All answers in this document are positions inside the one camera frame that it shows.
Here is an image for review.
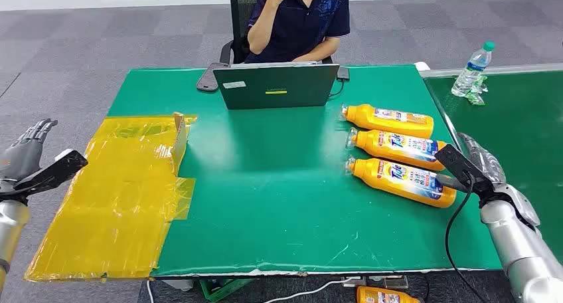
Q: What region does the green plastic crate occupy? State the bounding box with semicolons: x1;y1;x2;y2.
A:
199;278;256;303

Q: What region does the long white floor cable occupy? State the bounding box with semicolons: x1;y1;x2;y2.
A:
264;276;362;303

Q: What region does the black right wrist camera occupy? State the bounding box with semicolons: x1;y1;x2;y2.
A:
434;143;496;201

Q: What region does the yellow taped cardboard sheet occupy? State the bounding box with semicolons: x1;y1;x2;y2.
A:
24;112;199;283

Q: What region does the orange detergent bottle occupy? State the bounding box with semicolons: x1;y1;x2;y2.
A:
345;156;457;209
339;102;435;140
356;285;426;303
345;127;449;173

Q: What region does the black adapter cable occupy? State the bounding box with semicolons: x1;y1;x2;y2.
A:
327;80;346;100

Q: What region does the dark green laptop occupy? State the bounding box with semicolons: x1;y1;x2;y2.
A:
212;62;341;111

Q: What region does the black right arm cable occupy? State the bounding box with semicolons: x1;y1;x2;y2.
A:
444;171;487;303

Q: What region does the dark grey smartphone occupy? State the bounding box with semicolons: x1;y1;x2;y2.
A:
196;62;230;93

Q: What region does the person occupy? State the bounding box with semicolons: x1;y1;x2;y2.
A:
244;0;351;65

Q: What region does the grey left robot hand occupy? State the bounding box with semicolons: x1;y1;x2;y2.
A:
0;118;59;185

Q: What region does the clear water bottle green cap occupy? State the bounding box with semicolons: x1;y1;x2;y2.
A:
450;40;497;98

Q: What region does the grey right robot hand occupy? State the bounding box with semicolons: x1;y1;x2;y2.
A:
435;132;509;194

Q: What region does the black office chair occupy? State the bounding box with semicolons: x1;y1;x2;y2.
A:
218;0;335;66

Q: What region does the white power strip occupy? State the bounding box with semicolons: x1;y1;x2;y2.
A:
342;275;410;290

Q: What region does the crumpled green wrapper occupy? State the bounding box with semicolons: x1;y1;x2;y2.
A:
465;74;489;106

